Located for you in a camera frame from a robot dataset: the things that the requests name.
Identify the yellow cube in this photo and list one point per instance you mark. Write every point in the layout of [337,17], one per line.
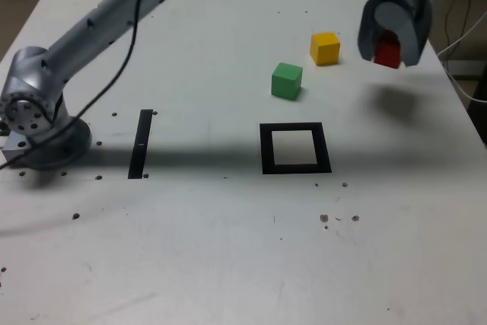
[324,51]

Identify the black tape strip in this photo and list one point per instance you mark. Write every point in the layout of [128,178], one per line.
[139,159]

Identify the green cube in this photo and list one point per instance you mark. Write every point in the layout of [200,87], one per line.
[285,81]

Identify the black tape square outline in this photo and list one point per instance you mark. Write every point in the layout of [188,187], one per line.
[266,150]

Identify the red cube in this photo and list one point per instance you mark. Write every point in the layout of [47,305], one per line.
[386,55]

